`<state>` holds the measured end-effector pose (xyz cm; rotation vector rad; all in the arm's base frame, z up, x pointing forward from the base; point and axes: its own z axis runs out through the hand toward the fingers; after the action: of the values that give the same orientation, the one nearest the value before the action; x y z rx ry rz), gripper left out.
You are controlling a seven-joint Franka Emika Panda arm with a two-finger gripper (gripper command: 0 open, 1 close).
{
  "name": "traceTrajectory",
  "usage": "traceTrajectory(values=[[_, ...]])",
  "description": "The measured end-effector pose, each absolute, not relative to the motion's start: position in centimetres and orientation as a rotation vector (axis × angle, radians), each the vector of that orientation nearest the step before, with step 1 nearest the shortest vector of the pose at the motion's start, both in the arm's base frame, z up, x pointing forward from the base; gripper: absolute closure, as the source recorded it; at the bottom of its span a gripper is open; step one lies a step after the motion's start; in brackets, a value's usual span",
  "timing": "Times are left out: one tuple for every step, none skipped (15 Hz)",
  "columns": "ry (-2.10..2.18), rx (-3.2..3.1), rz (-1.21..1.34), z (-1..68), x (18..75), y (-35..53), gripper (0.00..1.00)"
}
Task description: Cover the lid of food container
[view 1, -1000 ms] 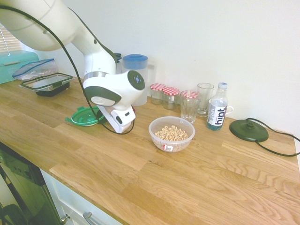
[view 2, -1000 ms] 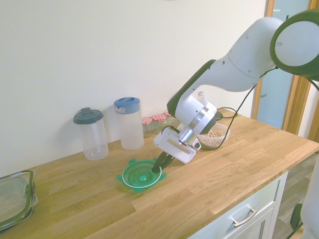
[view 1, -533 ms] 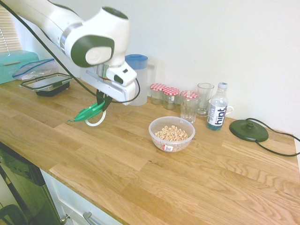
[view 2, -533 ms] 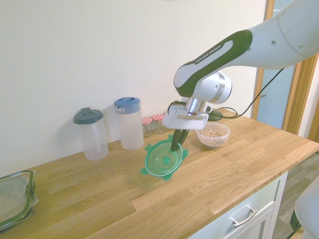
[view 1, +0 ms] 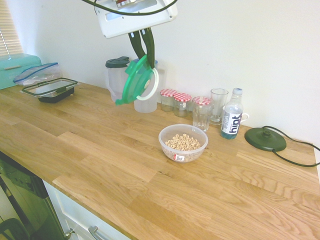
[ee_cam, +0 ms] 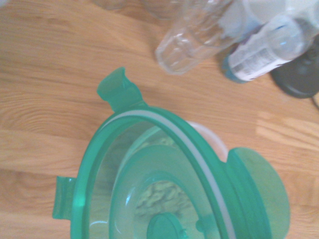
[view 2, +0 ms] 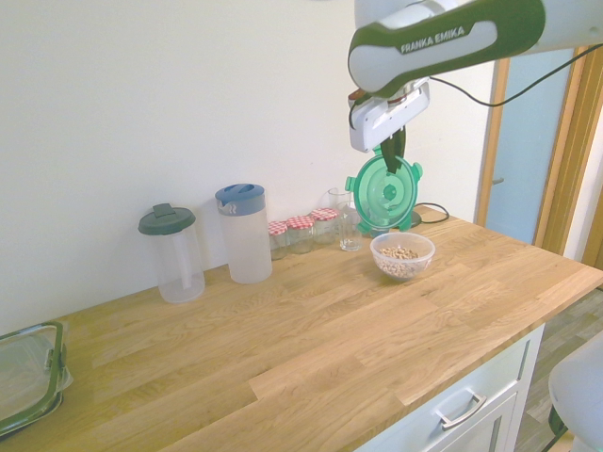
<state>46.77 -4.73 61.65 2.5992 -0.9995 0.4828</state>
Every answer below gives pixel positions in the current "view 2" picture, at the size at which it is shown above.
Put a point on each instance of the green translucent round lid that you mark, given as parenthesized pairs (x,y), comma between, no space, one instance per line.
(377,198)

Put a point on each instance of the tall footed drinking glass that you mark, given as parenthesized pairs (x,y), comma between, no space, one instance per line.
(337,202)

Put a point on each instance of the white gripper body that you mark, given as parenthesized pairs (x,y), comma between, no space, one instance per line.
(377,124)

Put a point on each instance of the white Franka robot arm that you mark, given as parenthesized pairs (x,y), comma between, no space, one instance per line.
(447,37)

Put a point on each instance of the glass container green-rimmed lid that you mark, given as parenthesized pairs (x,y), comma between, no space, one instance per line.
(28,367)

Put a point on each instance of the faceted glass tumbler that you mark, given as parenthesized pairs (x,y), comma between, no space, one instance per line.
(351,233)

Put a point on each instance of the plastic pitcher with blue lid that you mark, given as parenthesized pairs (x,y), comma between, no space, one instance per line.
(245,245)

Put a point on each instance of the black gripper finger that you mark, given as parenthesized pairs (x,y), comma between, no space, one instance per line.
(403,141)
(392,157)

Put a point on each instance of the wooden door with frosted glass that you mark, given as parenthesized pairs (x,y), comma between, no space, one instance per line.
(532,165)

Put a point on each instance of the glass jar red checkered lid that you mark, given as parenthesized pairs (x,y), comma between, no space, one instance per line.
(324,226)
(300,235)
(278,242)

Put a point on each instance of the plastic pitcher with dark lid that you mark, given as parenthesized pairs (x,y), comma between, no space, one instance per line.
(179,263)

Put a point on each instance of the cereal rings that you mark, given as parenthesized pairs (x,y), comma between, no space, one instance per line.
(398,254)

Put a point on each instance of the clear plastic food bowl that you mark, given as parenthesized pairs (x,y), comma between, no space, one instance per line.
(419,245)

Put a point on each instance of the dark round kettle base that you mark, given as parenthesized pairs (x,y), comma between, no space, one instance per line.
(416,218)

